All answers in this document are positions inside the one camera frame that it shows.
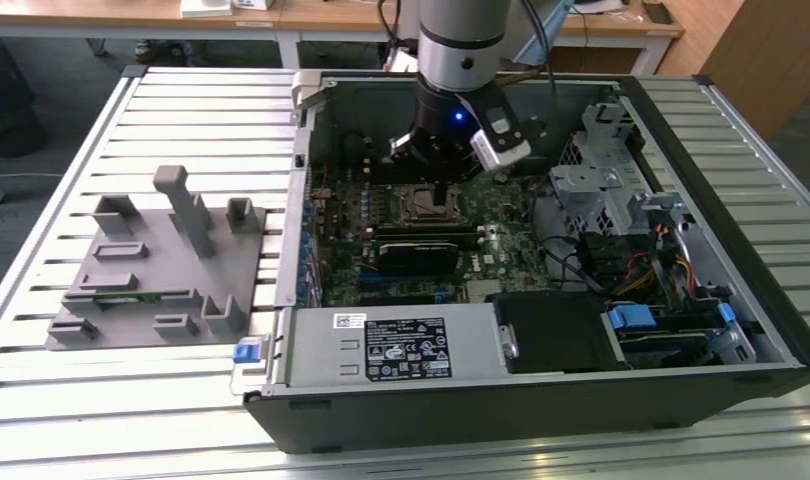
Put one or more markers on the silver chipset heatsink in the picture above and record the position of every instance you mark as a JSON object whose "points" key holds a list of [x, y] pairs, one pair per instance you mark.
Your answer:
{"points": [[482, 290]]}

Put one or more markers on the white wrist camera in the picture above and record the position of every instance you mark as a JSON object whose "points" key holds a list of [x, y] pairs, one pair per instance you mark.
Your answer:
{"points": [[501, 145]]}

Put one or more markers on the wooden desk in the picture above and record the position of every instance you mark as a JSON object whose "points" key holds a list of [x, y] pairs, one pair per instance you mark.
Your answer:
{"points": [[78, 17], [618, 30]]}

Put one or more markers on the blue disk carrier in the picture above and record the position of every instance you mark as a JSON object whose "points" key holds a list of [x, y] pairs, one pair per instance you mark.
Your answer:
{"points": [[631, 317]]}

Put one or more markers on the grey power supply unit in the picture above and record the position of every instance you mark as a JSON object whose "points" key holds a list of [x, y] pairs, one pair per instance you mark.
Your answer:
{"points": [[324, 350]]}

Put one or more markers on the green RAM stick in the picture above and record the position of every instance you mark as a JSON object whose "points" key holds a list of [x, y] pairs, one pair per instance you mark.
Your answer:
{"points": [[147, 296]]}

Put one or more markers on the small white box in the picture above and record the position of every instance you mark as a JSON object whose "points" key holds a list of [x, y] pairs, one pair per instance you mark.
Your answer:
{"points": [[251, 4]]}

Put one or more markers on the small black box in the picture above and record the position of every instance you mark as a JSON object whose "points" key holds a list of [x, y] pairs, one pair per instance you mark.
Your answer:
{"points": [[658, 12]]}

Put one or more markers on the black bin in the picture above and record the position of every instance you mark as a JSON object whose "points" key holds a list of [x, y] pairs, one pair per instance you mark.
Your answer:
{"points": [[7, 100]]}

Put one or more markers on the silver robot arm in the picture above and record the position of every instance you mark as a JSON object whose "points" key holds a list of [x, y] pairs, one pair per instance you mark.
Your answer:
{"points": [[458, 50]]}

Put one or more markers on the black PC case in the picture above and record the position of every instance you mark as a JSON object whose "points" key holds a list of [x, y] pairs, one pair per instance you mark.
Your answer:
{"points": [[444, 415]]}

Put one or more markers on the silver CPU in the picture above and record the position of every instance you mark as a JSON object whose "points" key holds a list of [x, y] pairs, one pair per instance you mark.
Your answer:
{"points": [[422, 202]]}

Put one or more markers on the metal drive cage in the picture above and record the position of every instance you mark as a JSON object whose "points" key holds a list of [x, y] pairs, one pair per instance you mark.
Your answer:
{"points": [[585, 195]]}

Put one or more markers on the blue case latch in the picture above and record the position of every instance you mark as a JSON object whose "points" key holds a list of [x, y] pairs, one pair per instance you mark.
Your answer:
{"points": [[247, 351]]}

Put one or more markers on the wooden cabinet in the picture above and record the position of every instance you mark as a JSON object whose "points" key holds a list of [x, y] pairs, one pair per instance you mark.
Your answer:
{"points": [[765, 50]]}

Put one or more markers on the grey parts rack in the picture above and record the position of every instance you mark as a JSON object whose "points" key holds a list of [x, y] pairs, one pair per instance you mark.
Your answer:
{"points": [[171, 260]]}

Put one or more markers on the seated person's legs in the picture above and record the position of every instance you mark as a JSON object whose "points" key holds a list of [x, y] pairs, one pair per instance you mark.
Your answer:
{"points": [[158, 50]]}

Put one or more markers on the black installed RAM stick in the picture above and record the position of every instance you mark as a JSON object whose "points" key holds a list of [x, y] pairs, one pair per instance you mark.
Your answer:
{"points": [[424, 231]]}

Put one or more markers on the green motherboard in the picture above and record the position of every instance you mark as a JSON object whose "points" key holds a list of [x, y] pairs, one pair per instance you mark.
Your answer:
{"points": [[511, 235]]}

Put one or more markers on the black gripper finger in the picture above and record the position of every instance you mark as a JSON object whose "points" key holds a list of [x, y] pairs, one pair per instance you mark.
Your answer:
{"points": [[448, 194], [439, 194]]}

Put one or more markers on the CPU socket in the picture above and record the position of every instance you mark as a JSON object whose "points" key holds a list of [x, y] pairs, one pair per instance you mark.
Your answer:
{"points": [[400, 212]]}

